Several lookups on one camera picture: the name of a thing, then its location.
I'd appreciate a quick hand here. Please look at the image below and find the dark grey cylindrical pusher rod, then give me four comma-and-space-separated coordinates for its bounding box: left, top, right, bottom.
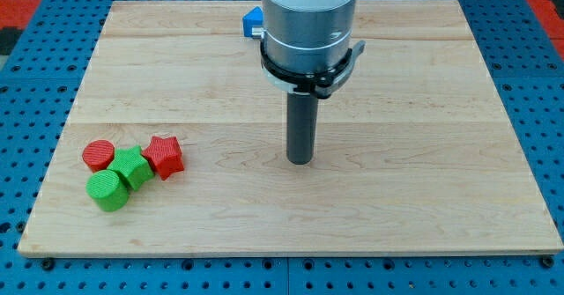
286, 94, 318, 165

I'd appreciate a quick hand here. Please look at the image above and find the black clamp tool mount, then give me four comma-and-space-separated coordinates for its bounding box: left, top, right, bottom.
259, 41, 366, 100

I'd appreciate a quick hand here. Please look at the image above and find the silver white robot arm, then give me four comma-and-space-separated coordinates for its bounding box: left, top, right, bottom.
260, 0, 365, 165

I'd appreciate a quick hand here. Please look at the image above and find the blue cube block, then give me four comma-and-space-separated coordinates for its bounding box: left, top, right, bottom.
241, 6, 263, 38

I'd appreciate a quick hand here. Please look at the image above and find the light wooden board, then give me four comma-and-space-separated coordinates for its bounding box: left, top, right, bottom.
19, 0, 563, 258

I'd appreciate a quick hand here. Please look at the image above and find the red star block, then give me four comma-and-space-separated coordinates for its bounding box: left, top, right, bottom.
142, 136, 184, 181

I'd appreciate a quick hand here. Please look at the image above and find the green star block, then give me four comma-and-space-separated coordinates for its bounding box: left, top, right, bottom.
108, 145, 154, 191

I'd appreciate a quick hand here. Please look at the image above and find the red cylinder block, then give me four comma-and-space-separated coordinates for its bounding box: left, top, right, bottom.
82, 140, 115, 173

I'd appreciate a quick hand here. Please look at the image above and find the green cylinder block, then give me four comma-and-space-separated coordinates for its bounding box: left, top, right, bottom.
85, 170, 129, 212

